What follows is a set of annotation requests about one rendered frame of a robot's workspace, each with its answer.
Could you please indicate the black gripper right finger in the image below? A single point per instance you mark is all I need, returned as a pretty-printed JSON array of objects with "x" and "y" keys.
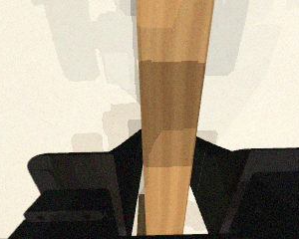
[{"x": 219, "y": 177}]

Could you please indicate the brown wooden rail with steel hooks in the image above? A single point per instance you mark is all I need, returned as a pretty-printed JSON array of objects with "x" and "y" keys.
[{"x": 173, "y": 39}]

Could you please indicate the brown wooden post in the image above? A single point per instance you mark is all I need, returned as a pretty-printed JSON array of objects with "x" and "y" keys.
[{"x": 141, "y": 229}]

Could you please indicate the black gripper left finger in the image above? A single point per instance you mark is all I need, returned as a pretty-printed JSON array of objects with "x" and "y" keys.
[{"x": 118, "y": 170}]

